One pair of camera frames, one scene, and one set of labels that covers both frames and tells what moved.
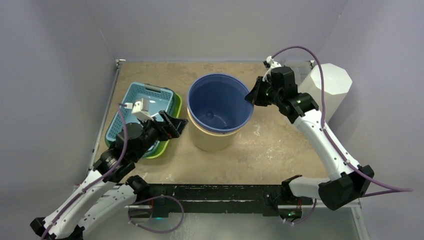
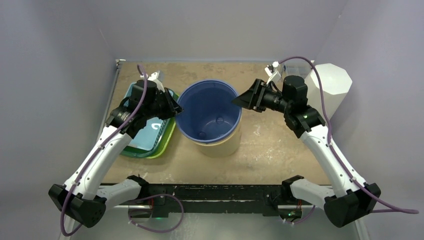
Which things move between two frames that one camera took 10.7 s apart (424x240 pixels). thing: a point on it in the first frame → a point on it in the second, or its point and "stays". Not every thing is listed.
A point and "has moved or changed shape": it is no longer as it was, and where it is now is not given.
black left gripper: x=175 y=126 → x=174 y=108
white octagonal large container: x=337 y=84 stays
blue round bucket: x=216 y=103 has moved or changed shape
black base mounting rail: x=217 y=198 stays
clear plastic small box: x=301 y=68 stays
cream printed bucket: x=208 y=140 → x=226 y=147
